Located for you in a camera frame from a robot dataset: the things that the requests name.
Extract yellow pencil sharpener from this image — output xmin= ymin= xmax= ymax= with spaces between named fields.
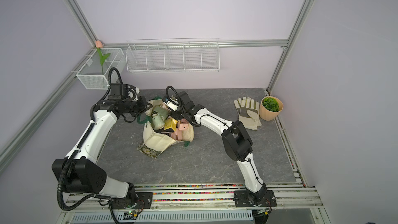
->
xmin=163 ymin=118 xmax=178 ymax=132

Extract cream tote bag green handles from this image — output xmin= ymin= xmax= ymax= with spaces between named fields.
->
xmin=137 ymin=97 xmax=194 ymax=158

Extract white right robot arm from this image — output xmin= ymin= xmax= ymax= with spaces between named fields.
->
xmin=164 ymin=91 xmax=268 ymax=205

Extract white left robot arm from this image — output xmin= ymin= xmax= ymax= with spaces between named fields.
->
xmin=51 ymin=96 xmax=148 ymax=208

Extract olive green pencil sharpener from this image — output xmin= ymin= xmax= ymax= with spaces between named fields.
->
xmin=152 ymin=105 xmax=169 ymax=120

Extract cream work gloves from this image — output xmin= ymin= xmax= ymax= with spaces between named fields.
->
xmin=234 ymin=96 xmax=262 ymax=131

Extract pink artificial tulip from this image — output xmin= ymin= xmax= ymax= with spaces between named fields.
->
xmin=95 ymin=40 xmax=110 ymax=75

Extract potted green plant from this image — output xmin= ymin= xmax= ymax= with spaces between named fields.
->
xmin=259 ymin=96 xmax=284 ymax=121

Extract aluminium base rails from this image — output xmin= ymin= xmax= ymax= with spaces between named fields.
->
xmin=57 ymin=179 xmax=331 ymax=224

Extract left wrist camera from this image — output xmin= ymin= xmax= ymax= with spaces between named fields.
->
xmin=109 ymin=84 xmax=129 ymax=98

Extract small white wire basket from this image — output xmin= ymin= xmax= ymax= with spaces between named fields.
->
xmin=77 ymin=48 xmax=126 ymax=90

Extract long white wire basket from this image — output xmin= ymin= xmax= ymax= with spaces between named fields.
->
xmin=125 ymin=38 xmax=220 ymax=73

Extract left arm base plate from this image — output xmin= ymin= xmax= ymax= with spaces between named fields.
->
xmin=109 ymin=192 xmax=153 ymax=210

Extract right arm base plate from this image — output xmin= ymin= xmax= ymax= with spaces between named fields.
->
xmin=233 ymin=189 xmax=277 ymax=207

